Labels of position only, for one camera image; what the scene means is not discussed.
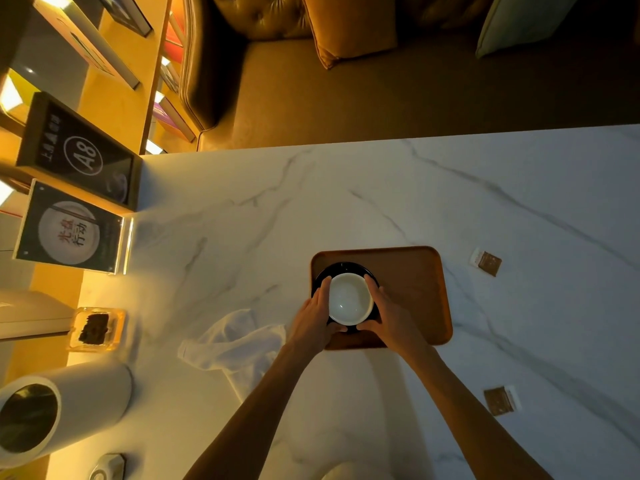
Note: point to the orange book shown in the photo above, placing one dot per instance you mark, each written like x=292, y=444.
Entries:
x=175, y=29

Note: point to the white box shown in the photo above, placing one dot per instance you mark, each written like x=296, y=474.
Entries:
x=30, y=314

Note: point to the orange cushion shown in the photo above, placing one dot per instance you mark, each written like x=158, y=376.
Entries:
x=350, y=24

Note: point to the person's right thumb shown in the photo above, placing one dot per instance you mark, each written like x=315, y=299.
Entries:
x=367, y=325

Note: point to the person's left thumb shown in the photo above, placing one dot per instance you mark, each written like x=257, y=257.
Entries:
x=337, y=329

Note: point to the acrylic stand with plate picture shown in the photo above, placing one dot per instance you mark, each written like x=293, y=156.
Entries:
x=67, y=232

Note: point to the black table number sign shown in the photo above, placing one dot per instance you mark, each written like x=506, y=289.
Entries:
x=80, y=152

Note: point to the small brown tea packet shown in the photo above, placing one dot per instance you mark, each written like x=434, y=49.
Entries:
x=500, y=400
x=487, y=262

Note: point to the brown leather sofa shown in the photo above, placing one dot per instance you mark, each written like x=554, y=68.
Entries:
x=400, y=94

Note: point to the person's right hand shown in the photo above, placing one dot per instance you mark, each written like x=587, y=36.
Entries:
x=395, y=324

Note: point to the person's left forearm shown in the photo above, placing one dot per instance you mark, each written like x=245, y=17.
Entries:
x=260, y=409

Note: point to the glass ashtray with dark contents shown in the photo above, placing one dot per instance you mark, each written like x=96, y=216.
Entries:
x=95, y=328

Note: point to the pink book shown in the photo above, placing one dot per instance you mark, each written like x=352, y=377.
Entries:
x=172, y=117

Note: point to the pale green cushion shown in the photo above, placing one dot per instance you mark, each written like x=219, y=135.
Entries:
x=525, y=19

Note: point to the large white book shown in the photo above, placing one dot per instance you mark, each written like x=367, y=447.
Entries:
x=85, y=39

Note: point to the person's right forearm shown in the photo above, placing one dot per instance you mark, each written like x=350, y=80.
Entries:
x=465, y=419

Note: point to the yellow wooden bookshelf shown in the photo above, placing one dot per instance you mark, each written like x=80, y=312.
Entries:
x=125, y=89

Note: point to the black round plate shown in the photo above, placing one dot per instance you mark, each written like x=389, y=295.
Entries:
x=345, y=268

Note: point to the person's left hand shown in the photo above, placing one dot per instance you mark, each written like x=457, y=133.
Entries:
x=306, y=322

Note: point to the dark framed book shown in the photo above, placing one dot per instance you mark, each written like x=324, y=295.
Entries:
x=127, y=12

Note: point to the white crumpled cloth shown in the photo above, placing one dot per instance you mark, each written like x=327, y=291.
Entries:
x=240, y=347

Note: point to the white ceramic bowl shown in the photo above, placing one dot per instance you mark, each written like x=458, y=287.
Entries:
x=350, y=299

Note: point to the brown wooden tray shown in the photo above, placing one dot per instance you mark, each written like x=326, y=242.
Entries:
x=415, y=294

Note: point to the white cylindrical bin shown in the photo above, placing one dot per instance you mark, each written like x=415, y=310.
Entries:
x=80, y=394

